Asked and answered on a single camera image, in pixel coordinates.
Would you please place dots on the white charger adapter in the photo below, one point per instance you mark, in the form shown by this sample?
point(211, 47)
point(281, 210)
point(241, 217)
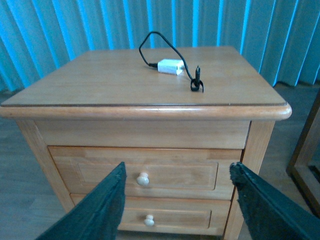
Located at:
point(170, 66)

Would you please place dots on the wooden nightstand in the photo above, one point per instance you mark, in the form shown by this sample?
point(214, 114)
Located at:
point(111, 99)

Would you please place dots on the drawer knob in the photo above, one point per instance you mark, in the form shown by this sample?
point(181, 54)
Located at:
point(149, 220)
point(143, 179)

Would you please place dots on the wooden drawer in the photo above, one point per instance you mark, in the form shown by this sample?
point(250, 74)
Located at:
point(172, 173)
point(175, 215)

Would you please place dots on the grey pleated curtain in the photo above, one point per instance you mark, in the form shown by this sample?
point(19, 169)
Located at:
point(279, 38)

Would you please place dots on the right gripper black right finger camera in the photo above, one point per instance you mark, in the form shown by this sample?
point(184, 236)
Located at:
point(269, 214)

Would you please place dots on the dark wooden furniture frame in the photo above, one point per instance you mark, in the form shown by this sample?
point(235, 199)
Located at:
point(299, 168)

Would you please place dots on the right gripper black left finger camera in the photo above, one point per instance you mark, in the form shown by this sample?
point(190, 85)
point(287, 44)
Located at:
point(98, 215)

